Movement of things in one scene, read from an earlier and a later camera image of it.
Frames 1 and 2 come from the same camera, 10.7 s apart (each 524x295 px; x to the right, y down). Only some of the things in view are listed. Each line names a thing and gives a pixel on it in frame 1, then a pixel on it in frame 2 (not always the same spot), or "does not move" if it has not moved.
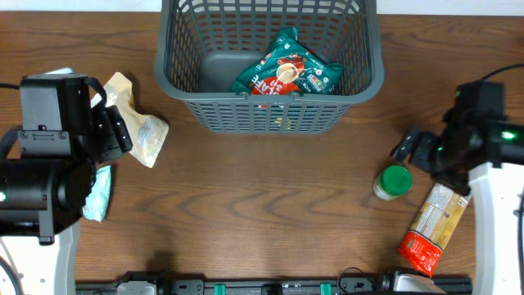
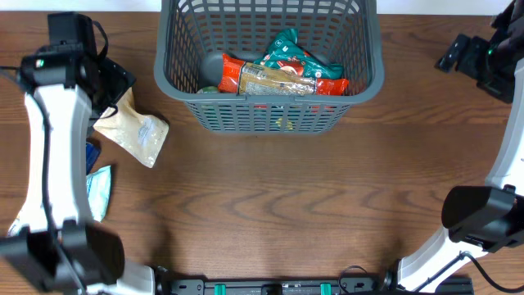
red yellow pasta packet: x=432 y=228 to x=241 y=77
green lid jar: x=393 y=181 to x=210 y=89
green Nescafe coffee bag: x=287 y=68 does not move
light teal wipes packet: x=97 y=201 does not move
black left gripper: x=113 y=133 to x=119 y=78
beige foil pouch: x=147 y=132 does not move
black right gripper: x=422 y=152 to x=451 y=55
